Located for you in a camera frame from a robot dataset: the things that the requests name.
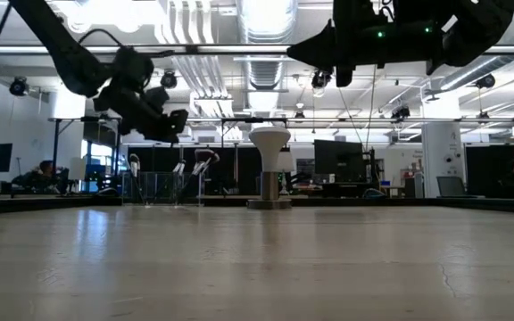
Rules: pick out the thin black makeup brush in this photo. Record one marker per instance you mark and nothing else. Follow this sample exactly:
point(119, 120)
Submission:
point(179, 167)

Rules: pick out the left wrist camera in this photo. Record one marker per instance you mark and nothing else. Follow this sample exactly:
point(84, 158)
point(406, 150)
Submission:
point(156, 96)

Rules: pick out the clear acrylic organizer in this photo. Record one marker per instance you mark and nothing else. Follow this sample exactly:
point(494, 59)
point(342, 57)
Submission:
point(159, 189)

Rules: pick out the white shade table lamp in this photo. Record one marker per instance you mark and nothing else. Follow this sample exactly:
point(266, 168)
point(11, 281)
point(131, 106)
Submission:
point(286, 161)

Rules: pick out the grey open laptop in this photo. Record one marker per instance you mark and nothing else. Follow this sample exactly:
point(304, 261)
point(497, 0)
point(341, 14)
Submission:
point(451, 186)

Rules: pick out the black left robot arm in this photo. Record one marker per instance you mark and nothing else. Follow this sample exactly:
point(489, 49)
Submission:
point(60, 49)

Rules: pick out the black metal gantry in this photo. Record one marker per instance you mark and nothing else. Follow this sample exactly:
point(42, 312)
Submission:
point(55, 151)

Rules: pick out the black ceiling spotlight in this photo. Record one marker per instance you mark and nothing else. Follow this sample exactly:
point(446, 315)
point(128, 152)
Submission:
point(400, 112)
point(320, 80)
point(18, 86)
point(485, 81)
point(168, 80)

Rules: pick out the white mushroom lamp metal base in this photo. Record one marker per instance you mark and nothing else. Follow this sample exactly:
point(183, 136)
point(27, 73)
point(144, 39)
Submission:
point(269, 147)

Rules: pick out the white lampshade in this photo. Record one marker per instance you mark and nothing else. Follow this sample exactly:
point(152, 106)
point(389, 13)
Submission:
point(77, 168)

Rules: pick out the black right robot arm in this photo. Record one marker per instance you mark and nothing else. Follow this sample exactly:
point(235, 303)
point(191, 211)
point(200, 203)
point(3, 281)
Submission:
point(475, 27)

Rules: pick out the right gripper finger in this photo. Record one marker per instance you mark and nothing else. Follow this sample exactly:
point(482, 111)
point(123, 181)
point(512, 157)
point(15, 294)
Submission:
point(319, 40)
point(319, 54)

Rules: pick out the black desk monitor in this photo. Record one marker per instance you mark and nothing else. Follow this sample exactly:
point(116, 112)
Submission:
point(339, 160)

